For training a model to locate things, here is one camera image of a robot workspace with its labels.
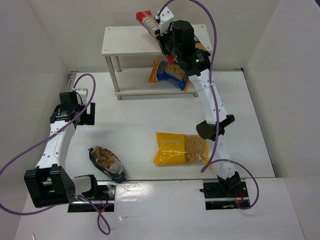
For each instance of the yellow macaroni bag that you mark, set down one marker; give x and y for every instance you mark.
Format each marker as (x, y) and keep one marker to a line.
(181, 149)

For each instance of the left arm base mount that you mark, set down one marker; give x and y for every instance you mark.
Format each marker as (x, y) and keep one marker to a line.
(104, 199)

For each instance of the blue spaghetti pack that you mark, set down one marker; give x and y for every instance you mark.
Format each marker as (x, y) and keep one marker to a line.
(198, 43)

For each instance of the red spaghetti pack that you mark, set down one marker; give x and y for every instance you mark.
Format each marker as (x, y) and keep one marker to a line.
(146, 19)

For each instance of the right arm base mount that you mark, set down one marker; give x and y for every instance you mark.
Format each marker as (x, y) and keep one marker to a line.
(215, 199)

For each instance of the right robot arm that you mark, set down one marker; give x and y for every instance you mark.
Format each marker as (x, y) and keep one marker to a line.
(198, 68)

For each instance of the white two-tier shelf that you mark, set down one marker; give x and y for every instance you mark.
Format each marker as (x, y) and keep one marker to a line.
(129, 52)

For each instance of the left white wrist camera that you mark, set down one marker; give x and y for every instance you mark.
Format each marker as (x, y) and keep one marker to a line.
(82, 92)

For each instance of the orange blue pasta bag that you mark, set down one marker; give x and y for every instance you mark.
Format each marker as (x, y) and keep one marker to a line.
(163, 70)

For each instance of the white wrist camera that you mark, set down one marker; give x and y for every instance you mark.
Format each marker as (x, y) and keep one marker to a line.
(82, 92)
(164, 19)

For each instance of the dark blue fusilli bag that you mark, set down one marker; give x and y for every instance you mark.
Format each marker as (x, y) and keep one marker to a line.
(108, 163)

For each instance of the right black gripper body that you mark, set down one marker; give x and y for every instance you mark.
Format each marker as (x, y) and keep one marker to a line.
(162, 46)

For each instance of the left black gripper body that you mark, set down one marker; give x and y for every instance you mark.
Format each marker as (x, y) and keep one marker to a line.
(88, 115)

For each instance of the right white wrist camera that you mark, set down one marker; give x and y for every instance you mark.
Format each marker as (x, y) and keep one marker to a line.
(164, 19)

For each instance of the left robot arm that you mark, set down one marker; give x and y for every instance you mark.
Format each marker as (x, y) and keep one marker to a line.
(48, 183)

